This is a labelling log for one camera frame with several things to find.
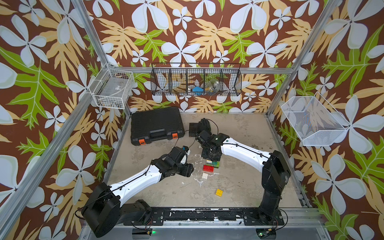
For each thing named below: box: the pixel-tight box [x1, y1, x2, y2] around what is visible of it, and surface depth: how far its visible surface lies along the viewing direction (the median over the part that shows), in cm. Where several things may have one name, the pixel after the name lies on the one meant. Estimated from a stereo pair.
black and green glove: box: [198, 118, 212, 134], surface depth 113 cm
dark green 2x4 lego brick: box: [206, 161, 220, 169], surface depth 91 cm
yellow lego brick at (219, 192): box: [215, 188, 224, 197], surface depth 82 cm
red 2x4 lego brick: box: [203, 164, 215, 173], surface depth 92 cm
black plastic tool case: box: [131, 106, 185, 146], surface depth 103 cm
